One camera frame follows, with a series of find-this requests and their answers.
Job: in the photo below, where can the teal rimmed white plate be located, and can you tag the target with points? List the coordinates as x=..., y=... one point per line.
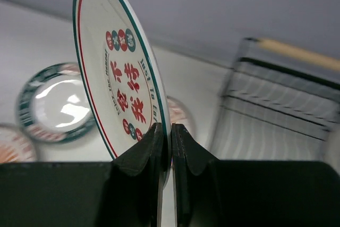
x=52, y=106

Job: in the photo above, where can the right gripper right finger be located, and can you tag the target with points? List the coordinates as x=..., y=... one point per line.
x=213, y=192

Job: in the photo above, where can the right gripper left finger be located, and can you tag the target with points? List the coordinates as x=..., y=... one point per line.
x=79, y=189

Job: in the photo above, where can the orange sunburst plate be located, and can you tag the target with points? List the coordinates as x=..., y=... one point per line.
x=180, y=114
x=16, y=146

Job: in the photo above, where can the orange sunburst plate right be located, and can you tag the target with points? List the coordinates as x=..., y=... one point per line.
x=180, y=114

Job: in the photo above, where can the black wire dish rack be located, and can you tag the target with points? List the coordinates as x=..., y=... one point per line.
x=277, y=102

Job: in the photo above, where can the orange sunburst plate left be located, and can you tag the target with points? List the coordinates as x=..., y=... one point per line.
x=16, y=146

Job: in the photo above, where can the red character plate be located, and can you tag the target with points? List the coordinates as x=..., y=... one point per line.
x=128, y=101

